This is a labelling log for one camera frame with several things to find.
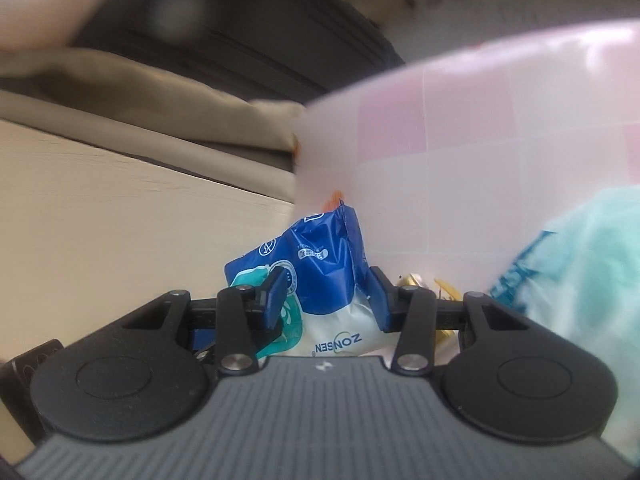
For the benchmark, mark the blue wet wipes packet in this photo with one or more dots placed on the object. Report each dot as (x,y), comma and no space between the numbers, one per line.
(325,270)

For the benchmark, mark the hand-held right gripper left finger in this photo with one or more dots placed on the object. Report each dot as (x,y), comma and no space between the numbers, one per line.
(275,296)

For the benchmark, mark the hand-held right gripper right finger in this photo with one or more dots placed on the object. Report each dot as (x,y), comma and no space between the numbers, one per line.
(380,301)

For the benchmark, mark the gold packet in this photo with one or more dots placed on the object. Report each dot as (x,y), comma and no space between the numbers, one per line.
(411,280)

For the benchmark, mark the white and green plastic bag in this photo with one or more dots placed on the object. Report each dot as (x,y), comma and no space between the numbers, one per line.
(585,265)

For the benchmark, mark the pink checked tablecloth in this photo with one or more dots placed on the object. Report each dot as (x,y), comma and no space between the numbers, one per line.
(450,160)

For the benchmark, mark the dark cabinet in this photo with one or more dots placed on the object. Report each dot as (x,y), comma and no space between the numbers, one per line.
(280,30)

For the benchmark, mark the beige cloth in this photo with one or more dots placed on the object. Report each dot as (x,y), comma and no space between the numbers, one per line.
(150,105)

